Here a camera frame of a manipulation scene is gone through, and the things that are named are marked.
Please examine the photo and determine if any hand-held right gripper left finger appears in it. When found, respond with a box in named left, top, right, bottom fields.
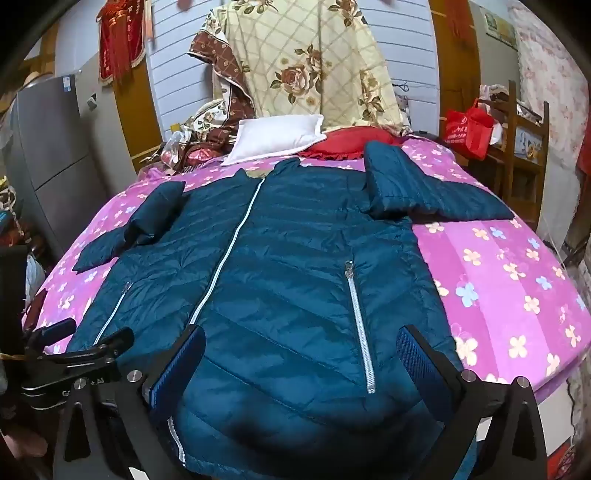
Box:
left=52, top=325, right=207, bottom=480

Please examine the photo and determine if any white pillow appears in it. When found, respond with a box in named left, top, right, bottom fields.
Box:
left=221, top=114, right=325, bottom=167

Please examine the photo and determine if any red shopping bag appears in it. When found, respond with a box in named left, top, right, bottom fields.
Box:
left=444, top=104, right=498, bottom=160

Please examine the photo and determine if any brown wooden panel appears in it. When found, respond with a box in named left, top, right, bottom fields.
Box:
left=427, top=0, right=484, bottom=116
left=113, top=55, right=169, bottom=172

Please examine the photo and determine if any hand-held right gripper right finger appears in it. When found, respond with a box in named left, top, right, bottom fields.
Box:
left=397, top=325, right=562, bottom=480

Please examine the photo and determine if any wooden chair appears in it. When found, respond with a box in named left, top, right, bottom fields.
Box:
left=480, top=80, right=551, bottom=232

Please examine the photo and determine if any pink floral curtain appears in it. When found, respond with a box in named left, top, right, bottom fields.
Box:
left=505, top=0, right=591, bottom=178

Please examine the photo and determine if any cream floral quilt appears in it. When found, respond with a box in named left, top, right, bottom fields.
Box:
left=187, top=0, right=410, bottom=132

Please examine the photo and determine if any clear plastic bag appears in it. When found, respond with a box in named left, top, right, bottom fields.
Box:
left=161, top=129, right=191, bottom=172

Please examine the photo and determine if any pink floral bed sheet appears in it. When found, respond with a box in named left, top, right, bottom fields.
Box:
left=21, top=134, right=591, bottom=403

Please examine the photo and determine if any teal puffer jacket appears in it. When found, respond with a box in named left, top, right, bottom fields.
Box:
left=68, top=141, right=516, bottom=480

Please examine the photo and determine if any red cloth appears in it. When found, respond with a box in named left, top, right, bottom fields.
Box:
left=298, top=127, right=402, bottom=161

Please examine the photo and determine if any wall poster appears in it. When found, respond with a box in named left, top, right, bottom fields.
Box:
left=482, top=4, right=518, bottom=49

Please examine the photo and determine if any brown floral blanket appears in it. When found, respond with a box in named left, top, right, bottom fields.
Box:
left=182, top=99, right=245, bottom=172

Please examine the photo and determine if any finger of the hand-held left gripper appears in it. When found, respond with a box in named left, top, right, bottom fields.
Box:
left=23, top=318, right=77, bottom=354
left=65, top=326, right=136, bottom=367

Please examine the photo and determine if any red tasselled wall hanging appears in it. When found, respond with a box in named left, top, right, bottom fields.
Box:
left=96, top=0, right=149, bottom=86

